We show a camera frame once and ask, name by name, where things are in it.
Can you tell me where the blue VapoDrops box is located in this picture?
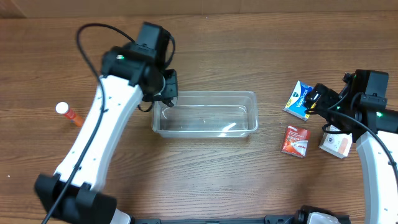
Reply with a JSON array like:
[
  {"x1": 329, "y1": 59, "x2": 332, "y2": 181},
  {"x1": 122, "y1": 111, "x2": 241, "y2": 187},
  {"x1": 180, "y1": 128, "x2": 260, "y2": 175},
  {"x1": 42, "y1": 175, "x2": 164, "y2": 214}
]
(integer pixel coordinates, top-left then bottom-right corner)
[{"x1": 283, "y1": 80, "x2": 313, "y2": 121}]

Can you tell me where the orange tube white cap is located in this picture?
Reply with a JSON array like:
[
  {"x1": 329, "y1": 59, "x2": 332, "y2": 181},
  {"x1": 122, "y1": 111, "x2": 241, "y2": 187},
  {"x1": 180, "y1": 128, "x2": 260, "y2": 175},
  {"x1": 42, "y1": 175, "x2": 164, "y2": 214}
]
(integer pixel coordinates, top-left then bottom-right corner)
[{"x1": 55, "y1": 102, "x2": 84, "y2": 127}]

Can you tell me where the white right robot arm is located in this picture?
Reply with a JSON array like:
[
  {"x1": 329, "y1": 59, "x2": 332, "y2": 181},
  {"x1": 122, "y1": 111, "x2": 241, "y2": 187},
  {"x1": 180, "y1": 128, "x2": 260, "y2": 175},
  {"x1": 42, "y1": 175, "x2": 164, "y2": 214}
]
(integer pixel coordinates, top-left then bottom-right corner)
[{"x1": 305, "y1": 82, "x2": 397, "y2": 223}]

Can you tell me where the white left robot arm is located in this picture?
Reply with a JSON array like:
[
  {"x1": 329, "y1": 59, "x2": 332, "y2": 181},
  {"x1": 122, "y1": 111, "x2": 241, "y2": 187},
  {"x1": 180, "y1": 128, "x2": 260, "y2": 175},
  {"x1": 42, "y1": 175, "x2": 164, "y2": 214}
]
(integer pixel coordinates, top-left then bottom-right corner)
[{"x1": 34, "y1": 44, "x2": 178, "y2": 224}]

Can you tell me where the clear plastic container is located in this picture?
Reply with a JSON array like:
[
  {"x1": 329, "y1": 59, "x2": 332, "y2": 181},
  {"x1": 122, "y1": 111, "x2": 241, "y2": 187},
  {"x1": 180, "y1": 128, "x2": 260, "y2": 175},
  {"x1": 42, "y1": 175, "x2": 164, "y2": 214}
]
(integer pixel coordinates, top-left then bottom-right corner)
[{"x1": 152, "y1": 91, "x2": 259, "y2": 138}]

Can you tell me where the white Hansaplast plaster box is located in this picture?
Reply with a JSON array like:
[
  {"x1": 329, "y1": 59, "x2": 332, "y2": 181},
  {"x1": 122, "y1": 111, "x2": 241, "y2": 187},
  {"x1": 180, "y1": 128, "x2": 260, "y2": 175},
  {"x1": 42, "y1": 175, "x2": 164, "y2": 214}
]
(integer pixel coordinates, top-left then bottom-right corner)
[{"x1": 319, "y1": 125, "x2": 353, "y2": 159}]

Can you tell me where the red medicine box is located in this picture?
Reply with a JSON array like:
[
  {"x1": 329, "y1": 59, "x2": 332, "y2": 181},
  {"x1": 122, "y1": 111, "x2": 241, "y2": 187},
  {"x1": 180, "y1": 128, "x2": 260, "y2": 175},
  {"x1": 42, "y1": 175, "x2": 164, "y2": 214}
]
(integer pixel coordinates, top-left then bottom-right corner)
[{"x1": 280, "y1": 125, "x2": 310, "y2": 158}]

